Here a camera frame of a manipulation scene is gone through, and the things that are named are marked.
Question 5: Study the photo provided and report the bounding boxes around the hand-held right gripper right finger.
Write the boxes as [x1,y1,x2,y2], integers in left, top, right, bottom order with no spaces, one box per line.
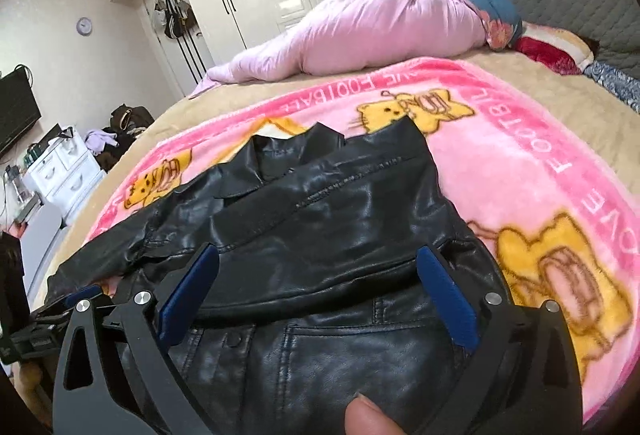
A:
[415,245,583,435]

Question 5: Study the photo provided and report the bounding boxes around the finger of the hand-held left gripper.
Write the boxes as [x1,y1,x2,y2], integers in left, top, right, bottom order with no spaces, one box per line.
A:
[30,284,117,322]

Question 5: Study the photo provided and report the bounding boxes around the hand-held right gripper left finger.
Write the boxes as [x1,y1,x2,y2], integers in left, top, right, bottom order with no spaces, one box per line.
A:
[52,242,221,435]

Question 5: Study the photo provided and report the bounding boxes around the black leather jacket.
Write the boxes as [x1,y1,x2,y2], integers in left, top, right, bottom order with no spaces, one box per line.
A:
[45,119,516,435]

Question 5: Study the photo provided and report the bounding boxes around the purple clothes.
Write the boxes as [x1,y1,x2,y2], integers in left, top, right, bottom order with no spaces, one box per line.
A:
[85,129,122,154]

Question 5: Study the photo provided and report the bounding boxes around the person's right hand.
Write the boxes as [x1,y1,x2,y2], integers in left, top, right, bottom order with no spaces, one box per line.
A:
[344,392,413,435]

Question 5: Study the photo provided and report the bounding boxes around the white drawer cabinet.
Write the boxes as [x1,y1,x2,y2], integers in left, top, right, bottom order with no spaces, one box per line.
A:
[22,134,108,216]

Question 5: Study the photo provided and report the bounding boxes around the pink cartoon printed blanket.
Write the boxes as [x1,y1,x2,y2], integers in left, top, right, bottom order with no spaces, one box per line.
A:
[85,57,640,426]

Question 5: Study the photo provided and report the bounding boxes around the brown bag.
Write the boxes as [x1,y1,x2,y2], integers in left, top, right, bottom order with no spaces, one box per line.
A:
[110,104,156,136]

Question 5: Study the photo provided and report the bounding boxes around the black television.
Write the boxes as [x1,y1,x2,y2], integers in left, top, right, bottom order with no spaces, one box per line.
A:
[0,64,43,156]

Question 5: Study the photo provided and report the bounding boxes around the white door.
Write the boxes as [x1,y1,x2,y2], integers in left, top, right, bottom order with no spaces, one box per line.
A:
[142,0,217,100]

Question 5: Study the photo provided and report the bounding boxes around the red striped pillow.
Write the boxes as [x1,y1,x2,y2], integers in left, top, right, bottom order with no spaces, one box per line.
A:
[514,22,601,76]

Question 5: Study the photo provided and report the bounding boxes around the blue patterned cloth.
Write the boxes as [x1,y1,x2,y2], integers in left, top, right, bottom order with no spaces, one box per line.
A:
[582,60,640,116]

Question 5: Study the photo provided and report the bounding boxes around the hanging bags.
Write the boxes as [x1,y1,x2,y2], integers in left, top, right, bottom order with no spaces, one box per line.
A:
[152,0,203,40]

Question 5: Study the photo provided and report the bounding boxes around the pink padded jacket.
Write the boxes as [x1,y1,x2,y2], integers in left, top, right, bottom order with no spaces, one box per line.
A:
[192,0,488,88]

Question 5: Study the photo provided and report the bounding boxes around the blue floral quilt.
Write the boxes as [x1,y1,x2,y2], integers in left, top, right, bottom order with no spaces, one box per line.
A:
[446,0,524,50]

